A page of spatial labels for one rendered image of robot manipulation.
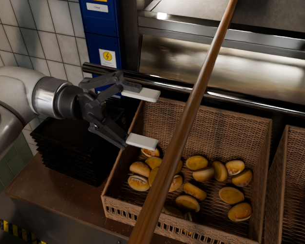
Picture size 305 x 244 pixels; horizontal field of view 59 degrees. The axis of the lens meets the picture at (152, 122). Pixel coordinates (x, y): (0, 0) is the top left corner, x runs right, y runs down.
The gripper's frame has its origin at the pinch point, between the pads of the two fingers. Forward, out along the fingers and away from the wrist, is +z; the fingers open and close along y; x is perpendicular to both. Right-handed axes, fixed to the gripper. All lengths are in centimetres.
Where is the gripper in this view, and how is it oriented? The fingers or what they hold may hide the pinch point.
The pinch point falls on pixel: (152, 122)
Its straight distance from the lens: 55.4
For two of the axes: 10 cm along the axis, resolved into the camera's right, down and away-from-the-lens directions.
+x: -3.4, 6.4, -6.9
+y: 0.0, 7.3, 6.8
